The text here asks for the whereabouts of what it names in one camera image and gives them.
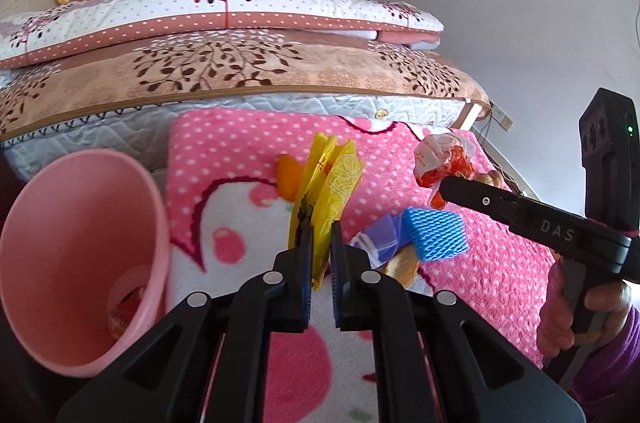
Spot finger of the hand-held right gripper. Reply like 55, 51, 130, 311
439, 175, 532, 230

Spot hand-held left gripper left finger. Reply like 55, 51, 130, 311
56, 219, 316, 423

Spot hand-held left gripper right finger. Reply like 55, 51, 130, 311
330, 219, 586, 423

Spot orange-red clear candy wrapper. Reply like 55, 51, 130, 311
414, 134, 476, 210

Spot yellow plastic wrapper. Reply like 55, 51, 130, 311
287, 133, 364, 292

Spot pink plastic bin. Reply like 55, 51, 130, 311
0, 149, 171, 378

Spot person's right forearm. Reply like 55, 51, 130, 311
570, 305, 640, 406

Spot person's right hand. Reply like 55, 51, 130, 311
537, 260, 634, 359

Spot walnut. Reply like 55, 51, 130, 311
475, 170, 504, 191

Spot blue foam net sleeve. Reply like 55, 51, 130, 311
402, 208, 471, 262

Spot blue and white wrapper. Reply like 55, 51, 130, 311
350, 213, 417, 265

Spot tan peel piece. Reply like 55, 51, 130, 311
384, 247, 422, 290

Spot orange fruit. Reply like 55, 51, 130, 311
276, 154, 306, 200

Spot pink dotted printed blanket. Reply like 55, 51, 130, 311
165, 108, 559, 423

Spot tan tree-print blanket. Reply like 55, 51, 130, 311
0, 28, 491, 144

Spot white quilted mattress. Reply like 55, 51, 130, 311
0, 93, 472, 184

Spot white dotted folded quilt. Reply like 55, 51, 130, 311
0, 0, 445, 71

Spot thin cables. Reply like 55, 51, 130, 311
475, 123, 532, 194

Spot wall power socket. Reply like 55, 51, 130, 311
490, 103, 514, 132

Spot wooden bed frame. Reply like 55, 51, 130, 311
457, 99, 494, 132

